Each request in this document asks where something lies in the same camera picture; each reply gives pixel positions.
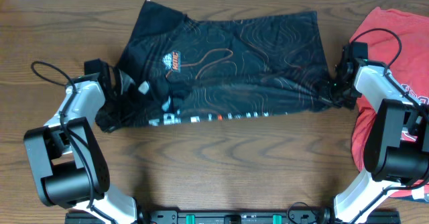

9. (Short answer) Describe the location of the black orange-patterned jersey shirt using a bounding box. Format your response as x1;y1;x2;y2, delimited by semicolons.
96;1;330;132

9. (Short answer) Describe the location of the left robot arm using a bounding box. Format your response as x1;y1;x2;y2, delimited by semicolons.
23;63;145;223

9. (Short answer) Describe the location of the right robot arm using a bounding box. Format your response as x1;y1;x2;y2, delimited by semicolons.
328;42;428;223

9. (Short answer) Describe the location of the red printed t-shirt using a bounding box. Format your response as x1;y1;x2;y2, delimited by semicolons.
348;6;429;200

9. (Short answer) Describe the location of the dark garment under red shirt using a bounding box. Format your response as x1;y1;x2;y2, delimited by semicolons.
399;195;428;204

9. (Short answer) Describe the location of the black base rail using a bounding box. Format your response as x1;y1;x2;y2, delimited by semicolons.
64;208;402;224

